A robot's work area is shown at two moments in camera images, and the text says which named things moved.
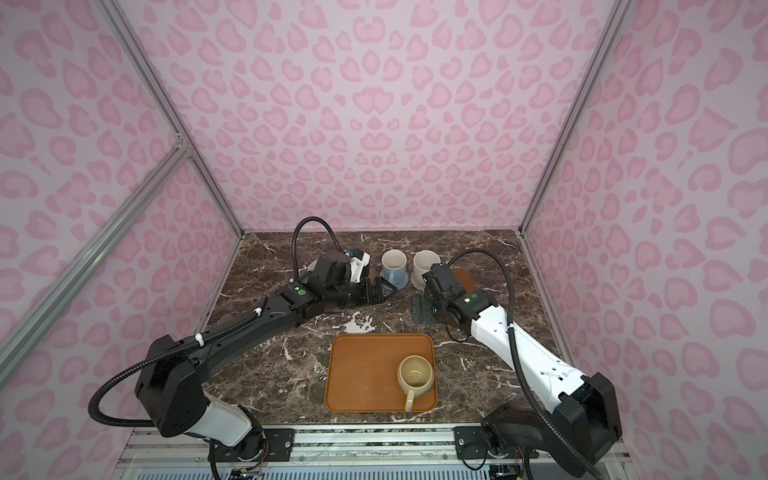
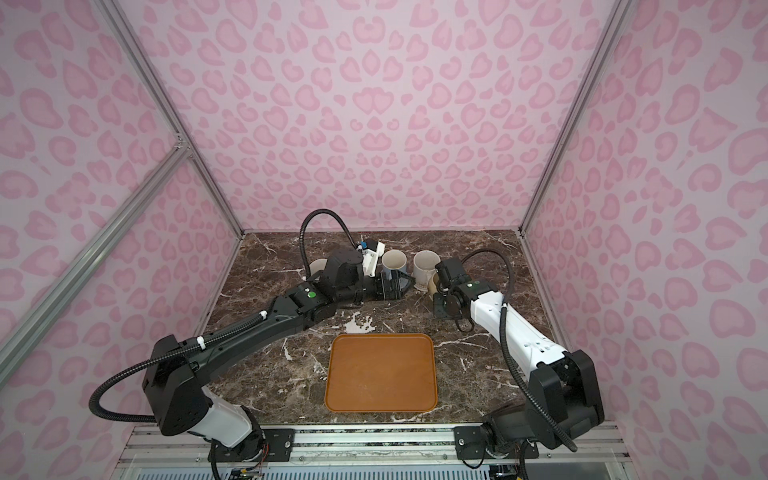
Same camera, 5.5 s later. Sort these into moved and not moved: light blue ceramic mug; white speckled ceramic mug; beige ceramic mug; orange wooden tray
Moved: beige ceramic mug
Not moved: white speckled ceramic mug; light blue ceramic mug; orange wooden tray
